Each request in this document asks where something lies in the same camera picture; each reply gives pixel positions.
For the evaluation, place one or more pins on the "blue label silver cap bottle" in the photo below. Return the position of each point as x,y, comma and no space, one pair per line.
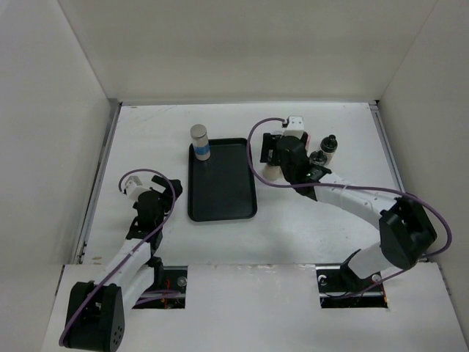
200,142

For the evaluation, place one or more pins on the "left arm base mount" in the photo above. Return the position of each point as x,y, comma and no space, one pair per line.
168,291

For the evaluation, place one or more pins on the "black knob cap bottle rear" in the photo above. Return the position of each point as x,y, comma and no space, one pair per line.
328,146

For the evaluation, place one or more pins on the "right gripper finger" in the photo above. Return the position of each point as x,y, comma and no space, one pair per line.
304,137
269,153

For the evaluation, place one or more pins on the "pink cap spice bottle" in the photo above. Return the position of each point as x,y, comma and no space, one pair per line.
308,142

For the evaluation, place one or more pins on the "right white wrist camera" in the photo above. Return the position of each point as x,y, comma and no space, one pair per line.
293,126

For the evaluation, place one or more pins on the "black knob cap bottle front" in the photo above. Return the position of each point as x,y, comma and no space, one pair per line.
318,158

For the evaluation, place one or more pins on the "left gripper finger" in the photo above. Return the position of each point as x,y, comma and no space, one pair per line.
174,191
161,181

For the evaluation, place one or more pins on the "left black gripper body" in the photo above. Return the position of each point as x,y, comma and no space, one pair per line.
163,202

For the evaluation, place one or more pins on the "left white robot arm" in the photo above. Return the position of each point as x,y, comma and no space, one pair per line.
97,309

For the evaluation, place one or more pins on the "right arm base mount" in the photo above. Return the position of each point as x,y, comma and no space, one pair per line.
342,289

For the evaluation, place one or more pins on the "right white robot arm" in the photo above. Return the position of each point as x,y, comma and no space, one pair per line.
404,228

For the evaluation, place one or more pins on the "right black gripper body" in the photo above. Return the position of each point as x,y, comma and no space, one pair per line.
289,173

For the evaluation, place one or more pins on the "black knob cap bottle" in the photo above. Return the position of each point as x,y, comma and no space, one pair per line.
318,158
328,146

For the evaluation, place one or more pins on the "clear dome cap spice bottle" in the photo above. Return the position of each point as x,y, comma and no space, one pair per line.
272,173

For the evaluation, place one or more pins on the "black rectangular plastic tray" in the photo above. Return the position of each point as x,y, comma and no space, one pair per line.
222,188

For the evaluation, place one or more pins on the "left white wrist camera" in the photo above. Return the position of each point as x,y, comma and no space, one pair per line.
133,188

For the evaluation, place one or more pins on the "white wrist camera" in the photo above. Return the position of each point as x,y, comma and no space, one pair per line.
293,126
133,188

